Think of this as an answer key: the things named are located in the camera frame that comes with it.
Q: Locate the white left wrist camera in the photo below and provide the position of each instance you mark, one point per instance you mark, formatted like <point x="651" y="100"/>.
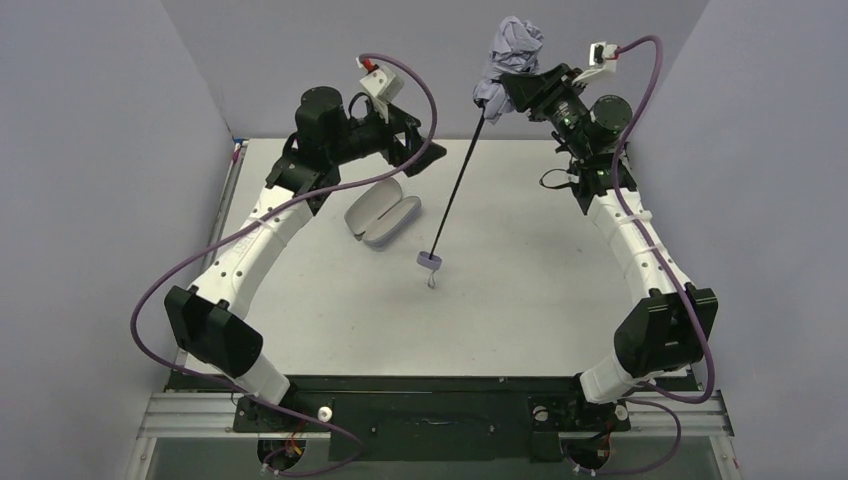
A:
<point x="381" y="85"/>

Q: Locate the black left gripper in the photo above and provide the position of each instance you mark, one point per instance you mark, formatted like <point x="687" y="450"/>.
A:
<point x="403" y="134"/>

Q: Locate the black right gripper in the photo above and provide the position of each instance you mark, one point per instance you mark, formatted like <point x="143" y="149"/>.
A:
<point x="536" y="89"/>

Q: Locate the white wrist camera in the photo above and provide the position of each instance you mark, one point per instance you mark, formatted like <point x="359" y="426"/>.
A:
<point x="381" y="85"/>
<point x="602" y="64"/>

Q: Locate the aluminium front mounting rail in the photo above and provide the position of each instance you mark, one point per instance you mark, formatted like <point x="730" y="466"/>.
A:
<point x="214" y="415"/>

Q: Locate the lavender umbrella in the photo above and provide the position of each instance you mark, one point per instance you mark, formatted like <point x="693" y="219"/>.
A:
<point x="514" y="50"/>

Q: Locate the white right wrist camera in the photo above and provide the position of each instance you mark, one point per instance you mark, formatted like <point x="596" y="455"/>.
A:
<point x="602" y="64"/>

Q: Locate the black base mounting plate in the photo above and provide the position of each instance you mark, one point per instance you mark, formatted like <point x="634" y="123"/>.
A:
<point x="542" y="421"/>

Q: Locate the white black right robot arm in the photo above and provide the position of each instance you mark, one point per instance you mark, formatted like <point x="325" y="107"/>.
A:
<point x="669" y="325"/>

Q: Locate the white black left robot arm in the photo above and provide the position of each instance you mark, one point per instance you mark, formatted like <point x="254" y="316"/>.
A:
<point x="208" y="318"/>

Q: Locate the lavender umbrella case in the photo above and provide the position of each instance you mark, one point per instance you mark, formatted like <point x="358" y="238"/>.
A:
<point x="382" y="213"/>

